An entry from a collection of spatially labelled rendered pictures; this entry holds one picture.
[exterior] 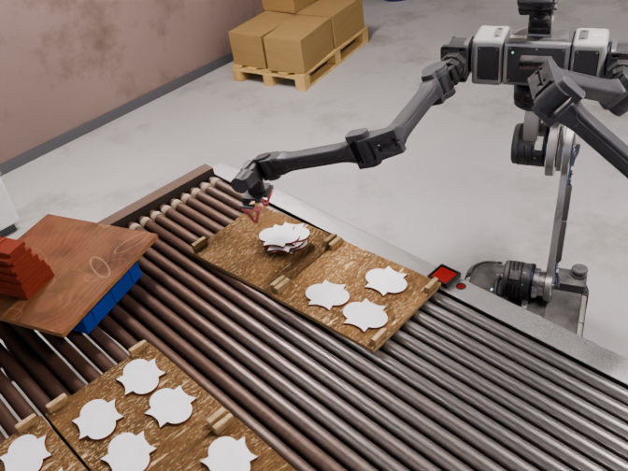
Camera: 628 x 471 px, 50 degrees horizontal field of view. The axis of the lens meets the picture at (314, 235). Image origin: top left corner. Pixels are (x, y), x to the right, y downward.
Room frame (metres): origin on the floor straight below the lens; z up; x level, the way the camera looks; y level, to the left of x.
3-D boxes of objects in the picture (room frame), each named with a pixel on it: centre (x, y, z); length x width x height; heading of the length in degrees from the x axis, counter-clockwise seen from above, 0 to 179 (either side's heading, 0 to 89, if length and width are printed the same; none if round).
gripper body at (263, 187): (1.89, 0.17, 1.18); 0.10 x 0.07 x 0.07; 158
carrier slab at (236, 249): (1.89, 0.18, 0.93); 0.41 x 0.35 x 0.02; 44
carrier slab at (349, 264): (1.59, -0.11, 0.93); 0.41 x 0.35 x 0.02; 43
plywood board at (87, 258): (1.80, 0.87, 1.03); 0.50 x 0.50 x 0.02; 62
